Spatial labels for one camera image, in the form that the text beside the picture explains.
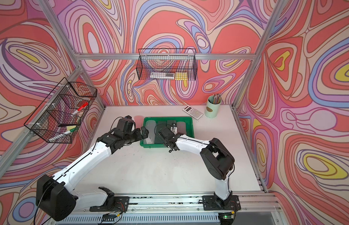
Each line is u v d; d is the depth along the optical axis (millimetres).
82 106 759
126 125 609
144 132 733
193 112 1148
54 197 392
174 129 822
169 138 711
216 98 1028
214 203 660
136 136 718
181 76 908
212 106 1048
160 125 1038
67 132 702
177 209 727
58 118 741
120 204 720
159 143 957
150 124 1034
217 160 486
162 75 820
